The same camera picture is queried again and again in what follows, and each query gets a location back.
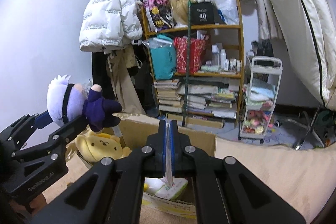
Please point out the cardboard box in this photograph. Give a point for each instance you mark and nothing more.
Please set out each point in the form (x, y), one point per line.
(134, 131)

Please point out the white rolling cart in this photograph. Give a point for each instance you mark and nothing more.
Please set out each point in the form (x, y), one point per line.
(260, 96)

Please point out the teal paper bag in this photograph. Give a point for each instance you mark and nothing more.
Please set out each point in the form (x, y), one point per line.
(163, 57)

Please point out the white puffer jacket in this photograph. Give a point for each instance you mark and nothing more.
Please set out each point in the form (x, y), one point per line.
(109, 25)

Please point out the stack of books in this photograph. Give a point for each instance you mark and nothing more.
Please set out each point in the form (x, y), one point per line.
(167, 95)

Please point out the black cartoon print bag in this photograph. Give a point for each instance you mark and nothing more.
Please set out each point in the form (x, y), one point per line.
(158, 14)

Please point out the red gift bag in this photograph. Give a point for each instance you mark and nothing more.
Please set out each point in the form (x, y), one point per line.
(197, 53)

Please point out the yellow dog plush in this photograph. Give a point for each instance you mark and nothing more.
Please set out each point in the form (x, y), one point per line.
(93, 147)

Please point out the blonde wig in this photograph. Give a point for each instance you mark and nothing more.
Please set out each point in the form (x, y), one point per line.
(180, 12)

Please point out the wooden shelf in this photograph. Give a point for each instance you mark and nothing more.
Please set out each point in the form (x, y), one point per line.
(233, 74)

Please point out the black hanging coat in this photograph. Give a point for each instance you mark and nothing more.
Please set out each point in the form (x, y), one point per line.
(100, 75)

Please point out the green thin pole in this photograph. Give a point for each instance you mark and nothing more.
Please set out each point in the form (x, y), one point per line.
(187, 64)

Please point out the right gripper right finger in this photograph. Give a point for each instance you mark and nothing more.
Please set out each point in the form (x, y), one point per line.
(225, 191)

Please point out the purple white plush doll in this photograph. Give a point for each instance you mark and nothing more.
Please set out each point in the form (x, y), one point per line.
(67, 101)

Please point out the beige trench coat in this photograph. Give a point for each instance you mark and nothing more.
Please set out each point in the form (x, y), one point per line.
(122, 85)

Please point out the person left hand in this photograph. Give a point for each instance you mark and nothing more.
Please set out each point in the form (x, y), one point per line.
(13, 213)

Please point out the black box with 40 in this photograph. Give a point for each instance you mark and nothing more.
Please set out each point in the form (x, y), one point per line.
(202, 13)

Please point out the green tissue pack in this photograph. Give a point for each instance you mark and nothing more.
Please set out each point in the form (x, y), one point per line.
(157, 187)

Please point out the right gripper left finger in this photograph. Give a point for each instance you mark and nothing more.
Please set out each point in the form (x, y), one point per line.
(111, 191)

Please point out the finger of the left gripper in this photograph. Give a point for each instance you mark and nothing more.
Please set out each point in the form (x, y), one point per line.
(60, 138)
(20, 130)

